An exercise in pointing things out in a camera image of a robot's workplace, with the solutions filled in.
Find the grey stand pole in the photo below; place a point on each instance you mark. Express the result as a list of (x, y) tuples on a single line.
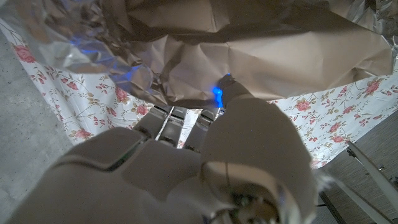
[(357, 202)]

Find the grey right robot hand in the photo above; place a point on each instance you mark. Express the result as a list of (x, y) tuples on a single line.
[(186, 174)]

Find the aluminum foil sheet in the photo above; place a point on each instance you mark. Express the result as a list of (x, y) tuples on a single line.
[(217, 46)]

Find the floral backdrop cloth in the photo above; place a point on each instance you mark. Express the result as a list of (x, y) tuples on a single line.
[(93, 102)]

